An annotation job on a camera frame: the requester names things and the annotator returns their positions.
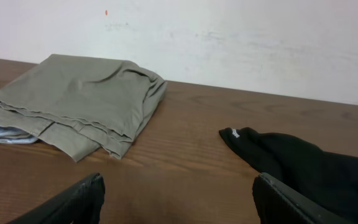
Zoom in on black polo shirt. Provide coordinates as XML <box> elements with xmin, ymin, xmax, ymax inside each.
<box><xmin>219</xmin><ymin>128</ymin><xmax>358</xmax><ymax>223</ymax></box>

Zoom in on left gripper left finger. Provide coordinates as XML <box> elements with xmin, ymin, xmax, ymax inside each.
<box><xmin>10</xmin><ymin>173</ymin><xmax>106</xmax><ymax>224</ymax></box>

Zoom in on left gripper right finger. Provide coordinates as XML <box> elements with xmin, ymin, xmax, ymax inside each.
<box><xmin>252</xmin><ymin>172</ymin><xmax>351</xmax><ymax>224</ymax></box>

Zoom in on folded khaki trousers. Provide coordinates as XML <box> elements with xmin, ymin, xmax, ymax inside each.
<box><xmin>0</xmin><ymin>54</ymin><xmax>167</xmax><ymax>161</ymax></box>

